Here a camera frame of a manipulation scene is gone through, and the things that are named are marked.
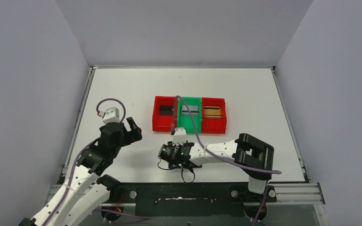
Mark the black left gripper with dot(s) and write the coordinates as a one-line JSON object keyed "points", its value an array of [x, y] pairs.
{"points": [[128, 132]]}

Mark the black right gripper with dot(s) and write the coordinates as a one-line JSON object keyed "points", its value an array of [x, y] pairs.
{"points": [[164, 152]]}

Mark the black credit card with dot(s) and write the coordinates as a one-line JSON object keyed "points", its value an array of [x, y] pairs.
{"points": [[166, 110]]}

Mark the black leather card holder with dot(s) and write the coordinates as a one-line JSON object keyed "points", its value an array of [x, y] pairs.
{"points": [[186, 165]]}

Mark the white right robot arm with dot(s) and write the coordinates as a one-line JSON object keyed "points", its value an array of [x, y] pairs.
{"points": [[253, 156]]}

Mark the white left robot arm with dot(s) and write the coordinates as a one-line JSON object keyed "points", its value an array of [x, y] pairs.
{"points": [[58, 208]]}

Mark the silver card in bin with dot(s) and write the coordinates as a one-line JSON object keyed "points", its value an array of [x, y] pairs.
{"points": [[189, 109]]}

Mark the green plastic bin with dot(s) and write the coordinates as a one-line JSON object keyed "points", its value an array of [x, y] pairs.
{"points": [[184, 119]]}

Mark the left red plastic bin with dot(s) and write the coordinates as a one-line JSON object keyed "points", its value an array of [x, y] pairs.
{"points": [[162, 123]]}

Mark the red plastic bin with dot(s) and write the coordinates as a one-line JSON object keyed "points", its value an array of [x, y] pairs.
{"points": [[212, 125], [162, 123]]}

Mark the right red plastic bin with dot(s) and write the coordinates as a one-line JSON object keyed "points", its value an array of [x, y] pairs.
{"points": [[212, 125]]}

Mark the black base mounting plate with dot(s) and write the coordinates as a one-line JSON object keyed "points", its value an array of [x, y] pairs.
{"points": [[198, 199]]}

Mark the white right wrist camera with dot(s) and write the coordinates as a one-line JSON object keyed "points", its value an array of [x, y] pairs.
{"points": [[179, 137]]}

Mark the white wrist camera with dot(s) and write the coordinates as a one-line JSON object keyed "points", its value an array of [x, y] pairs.
{"points": [[110, 115], [179, 137]]}

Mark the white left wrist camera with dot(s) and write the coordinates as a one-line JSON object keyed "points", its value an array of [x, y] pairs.
{"points": [[110, 115]]}

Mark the aluminium frame rail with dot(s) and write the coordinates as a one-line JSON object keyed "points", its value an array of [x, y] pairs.
{"points": [[289, 193]]}

